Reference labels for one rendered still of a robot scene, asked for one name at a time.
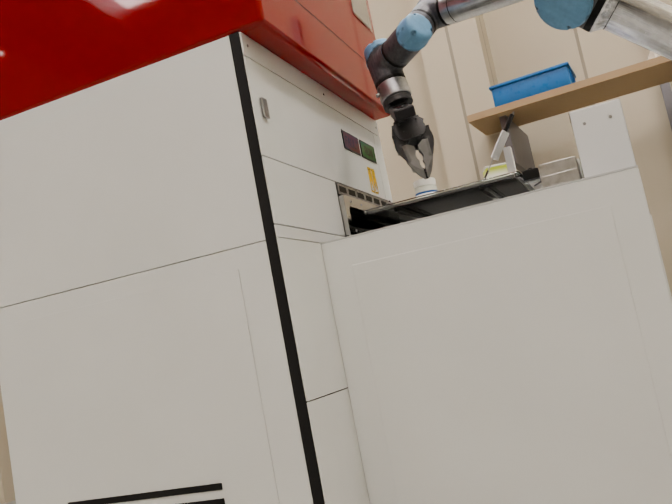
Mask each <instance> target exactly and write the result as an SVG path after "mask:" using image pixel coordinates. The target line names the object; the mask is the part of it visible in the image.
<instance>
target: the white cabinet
mask: <svg viewBox="0 0 672 504"><path fill-rule="evenodd" d="M321 248H322V253H323V259H324V264H325V269H326V274H327V280H328V285H329V290H330V295H331V301H332V306H333V311H334V316H335V322H336V327H337V332H338V337H339V343H340V348H341V353H342V359H343V364H344V369H345V374H346V380H347V385H348V390H349V395H350V401H351V406H352V411H353V416H354V422H355V427H356V432H357V437H358V443H359V448H360V453H361V458H362V464H363V469H364V474H365V480H366V485H367V490H368V495H369V501H370V504H672V296H671V292H670V287H669V283H668V279H667V275H666V271H665V267H664V263H663V259H662V255H661V251H660V247H659V243H658V239H657V235H656V231H655V227H654V223H653V219H652V215H650V212H649V208H648V204H647V200H646V196H645V192H644V188H643V184H642V180H641V176H640V172H639V168H638V167H636V168H632V169H628V170H624V171H620V172H616V173H612V174H608V175H604V176H599V177H595V178H591V179H587V180H583V181H579V182H575V183H571V184H567V185H563V186H559V187H555V188H551V189H547V190H543V191H538V192H534V193H530V194H526V195H522V196H518V197H514V198H510V199H506V200H502V201H498V202H494V203H490V204H486V205H482V206H477V207H473V208H469V209H465V210H461V211H457V212H453V213H449V214H445V215H441V216H437V217H433V218H429V219H425V220H421V221H416V222H412V223H408V224H404V225H400V226H396V227H392V228H388V229H384V230H380V231H376V232H372V233H368V234H364V235H360V236H355V237H351V238H347V239H343V240H339V241H335V242H331V243H327V244H323V245H321Z"/></svg>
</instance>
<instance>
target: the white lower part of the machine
mask: <svg viewBox="0 0 672 504"><path fill-rule="evenodd" d="M0 386H1V393H2V401H3V408H4V416H5V423H6V431H7V438H8V446H9V453H10V461H11V468H12V476H13V484H14V491H15V499H16V504H370V501H369V495H368V490H367V485H366V480H365V474H364V469H363V464H362V458H361V453H360V448H359V443H358V437H357V432H356V427H355V422H354V416H353V411H352V406H351V401H350V395H349V390H348V385H347V380H346V374H345V369H344V364H343V359H342V353H341V348H340V343H339V337H338V332H337V327H336V322H335V316H334V311H333V306H332V301H331V295H330V290H329V285H328V280H327V274H326V269H325V264H324V259H323V253H322V248H321V244H320V243H314V242H307V241H300V240H293V239H286V238H279V237H275V238H271V239H267V240H266V241H263V242H259V243H255V244H251V245H247V246H243V247H239V248H235V249H231V250H227V251H224V252H220V253H216V254H212V255H208V256H204V257H200V258H196V259H192V260H188V261H184V262H181V263H177V264H173V265H169V266H165V267H161V268H157V269H153V270H149V271H145V272H141V273H137V274H134V275H130V276H126V277H122V278H118V279H114V280H110V281H106V282H102V283H98V284H94V285H90V286H87V287H83V288H79V289H75V290H71V291H67V292H63V293H59V294H55V295H51V296H47V297H44V298H40V299H36V300H32V301H28V302H24V303H20V304H16V305H12V306H8V307H4V308H0Z"/></svg>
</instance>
